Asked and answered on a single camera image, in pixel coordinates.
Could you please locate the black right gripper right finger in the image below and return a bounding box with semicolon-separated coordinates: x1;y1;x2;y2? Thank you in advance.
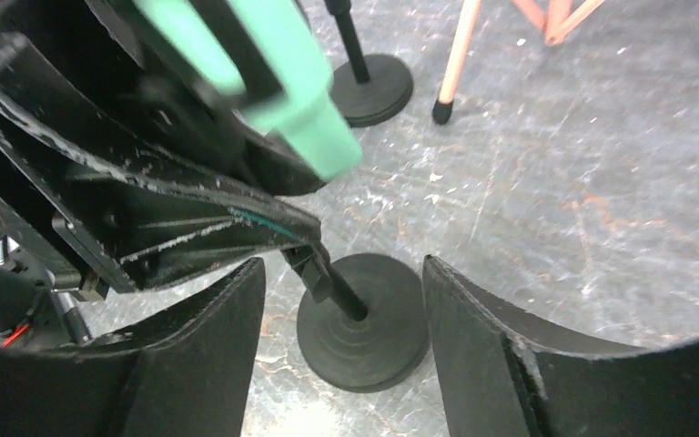
422;255;699;436

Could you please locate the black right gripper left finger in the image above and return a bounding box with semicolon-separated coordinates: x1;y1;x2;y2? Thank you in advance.
0;258;266;436

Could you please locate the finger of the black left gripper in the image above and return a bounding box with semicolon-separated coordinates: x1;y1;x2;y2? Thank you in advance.
0;33;321;292

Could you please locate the black microphone stand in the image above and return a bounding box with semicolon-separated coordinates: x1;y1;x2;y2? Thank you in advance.
324;0;414;127
84;0;431;394

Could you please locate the green microphone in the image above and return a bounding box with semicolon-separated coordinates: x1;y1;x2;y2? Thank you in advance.
134;1;362;181

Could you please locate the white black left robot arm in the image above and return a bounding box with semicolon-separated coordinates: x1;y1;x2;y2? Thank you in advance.
0;32;322;338

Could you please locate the pink tripod music stand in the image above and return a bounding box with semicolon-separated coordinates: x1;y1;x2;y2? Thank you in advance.
431;0;699;126

